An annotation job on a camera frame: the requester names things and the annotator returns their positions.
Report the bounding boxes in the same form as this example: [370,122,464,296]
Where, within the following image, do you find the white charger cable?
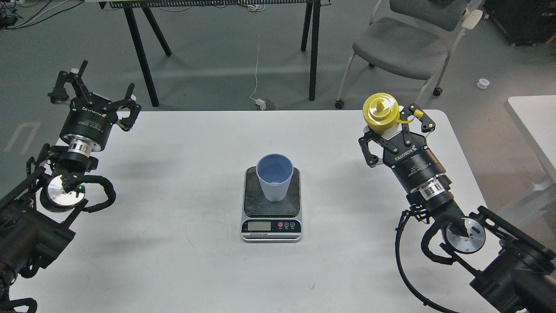
[249,35,277,111]

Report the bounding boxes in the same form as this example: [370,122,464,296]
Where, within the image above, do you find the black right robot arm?
[359,94,555,313]

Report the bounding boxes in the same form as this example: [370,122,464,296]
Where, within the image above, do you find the floor cables top left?
[0,0,85,30]

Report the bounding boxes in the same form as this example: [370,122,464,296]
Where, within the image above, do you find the yellow squeeze bottle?
[363,93,412,139]

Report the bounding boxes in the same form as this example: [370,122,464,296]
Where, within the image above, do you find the black cabinet in corner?
[483,0,556,46]

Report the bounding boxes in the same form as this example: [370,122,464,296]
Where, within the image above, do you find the white side table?
[504,95,556,181]

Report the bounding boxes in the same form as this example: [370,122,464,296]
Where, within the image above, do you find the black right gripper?
[359,103,452,203]

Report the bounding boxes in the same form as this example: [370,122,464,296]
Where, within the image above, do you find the digital kitchen scale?
[240,166,303,243]

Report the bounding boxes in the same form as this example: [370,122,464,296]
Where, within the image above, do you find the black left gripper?
[48,60,142,153]

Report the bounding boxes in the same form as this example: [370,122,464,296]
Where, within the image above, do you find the grey office chair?
[348,0,483,104]

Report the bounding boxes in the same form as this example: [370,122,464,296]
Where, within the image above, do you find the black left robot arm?
[0,60,141,313]

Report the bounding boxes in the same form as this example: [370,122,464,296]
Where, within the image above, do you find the black-legged background table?
[98,0,333,107]

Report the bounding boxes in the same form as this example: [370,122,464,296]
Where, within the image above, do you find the blue ribbed plastic cup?
[255,154,294,202]

